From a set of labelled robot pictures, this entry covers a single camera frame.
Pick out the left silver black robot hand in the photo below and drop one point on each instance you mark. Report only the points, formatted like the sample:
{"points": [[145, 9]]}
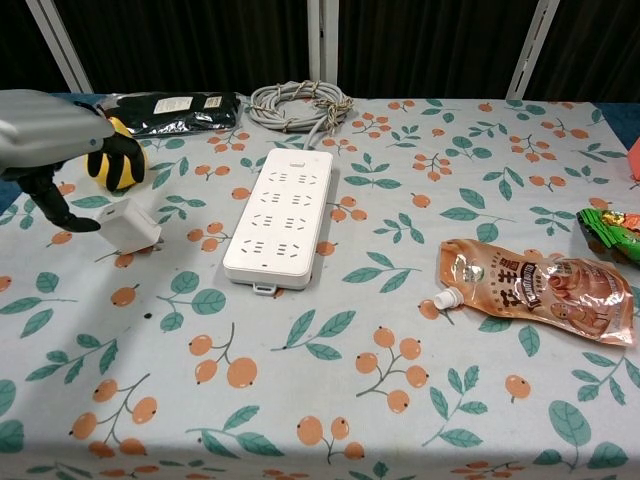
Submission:
{"points": [[45, 130]]}

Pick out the white square charger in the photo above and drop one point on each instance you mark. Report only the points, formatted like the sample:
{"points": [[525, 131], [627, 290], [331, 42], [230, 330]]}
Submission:
{"points": [[127, 227]]}

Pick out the yellow pear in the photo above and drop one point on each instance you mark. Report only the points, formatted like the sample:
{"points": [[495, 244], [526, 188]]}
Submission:
{"points": [[120, 127]]}

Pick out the black curtain panel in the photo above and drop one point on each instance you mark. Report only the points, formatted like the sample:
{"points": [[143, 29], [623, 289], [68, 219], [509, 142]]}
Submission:
{"points": [[20, 45], [430, 45], [600, 50], [200, 45]]}

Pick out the black gloves in plastic bag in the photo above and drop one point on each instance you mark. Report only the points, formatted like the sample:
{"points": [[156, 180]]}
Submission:
{"points": [[200, 115]]}

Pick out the white power strip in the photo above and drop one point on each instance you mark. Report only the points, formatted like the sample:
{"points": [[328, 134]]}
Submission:
{"points": [[280, 220]]}

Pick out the floral tablecloth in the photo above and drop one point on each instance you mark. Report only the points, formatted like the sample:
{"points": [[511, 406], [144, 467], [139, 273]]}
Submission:
{"points": [[350, 360]]}

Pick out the brown sauce pouch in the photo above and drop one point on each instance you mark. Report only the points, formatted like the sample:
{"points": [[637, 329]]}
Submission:
{"points": [[540, 290]]}

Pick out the green snack bag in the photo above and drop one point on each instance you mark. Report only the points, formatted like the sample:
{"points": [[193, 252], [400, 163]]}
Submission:
{"points": [[610, 230]]}

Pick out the orange cube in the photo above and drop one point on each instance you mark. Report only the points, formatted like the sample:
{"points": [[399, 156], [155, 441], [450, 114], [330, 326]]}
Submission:
{"points": [[634, 162]]}

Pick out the white metal frame post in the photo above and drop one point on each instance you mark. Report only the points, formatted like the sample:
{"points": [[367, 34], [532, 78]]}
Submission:
{"points": [[62, 45], [532, 50], [323, 40]]}

